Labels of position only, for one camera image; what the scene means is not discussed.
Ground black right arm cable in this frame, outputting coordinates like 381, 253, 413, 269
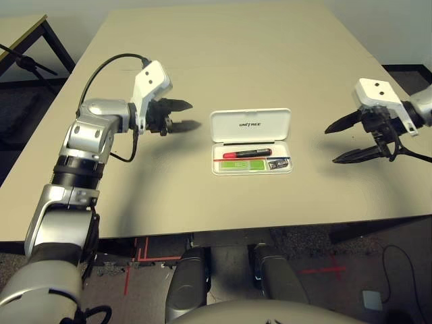
387, 134, 432, 163

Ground black tripod stand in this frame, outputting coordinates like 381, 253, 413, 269
0, 43, 60, 77

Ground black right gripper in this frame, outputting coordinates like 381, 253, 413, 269
324, 106, 399, 165

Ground grey robot leg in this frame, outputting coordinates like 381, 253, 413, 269
167, 248, 212, 321
252, 244, 310, 304

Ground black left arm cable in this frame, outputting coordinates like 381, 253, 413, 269
76, 53, 151, 163

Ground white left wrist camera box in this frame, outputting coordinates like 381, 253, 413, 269
130, 60, 173, 134

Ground black framed side table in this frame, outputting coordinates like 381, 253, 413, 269
0, 13, 77, 85

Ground grey floor plate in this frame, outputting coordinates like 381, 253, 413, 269
361, 290, 384, 311

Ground grey robot torso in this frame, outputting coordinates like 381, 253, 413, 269
168, 300, 369, 324

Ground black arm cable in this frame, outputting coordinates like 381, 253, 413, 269
387, 134, 432, 163
76, 53, 151, 163

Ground grey robot left leg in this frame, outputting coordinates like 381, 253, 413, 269
167, 248, 212, 321

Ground red floor tape lines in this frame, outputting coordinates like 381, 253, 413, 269
123, 237, 182, 296

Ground black floor cable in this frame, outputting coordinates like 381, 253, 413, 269
381, 244, 419, 304

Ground white plastic pencil case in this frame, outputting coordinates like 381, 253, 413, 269
209, 107, 294, 176

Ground red black whiteboard marker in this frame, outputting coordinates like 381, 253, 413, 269
222, 148, 273, 159

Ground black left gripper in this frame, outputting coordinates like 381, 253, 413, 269
146, 97, 200, 136

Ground red floor tape cross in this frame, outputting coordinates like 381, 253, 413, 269
300, 256, 347, 281

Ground grey robot right leg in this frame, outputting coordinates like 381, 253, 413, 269
252, 244, 310, 304

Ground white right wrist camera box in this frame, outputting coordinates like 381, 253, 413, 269
353, 78, 419, 136

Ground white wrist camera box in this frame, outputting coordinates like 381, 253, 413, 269
353, 78, 419, 136
130, 60, 173, 134

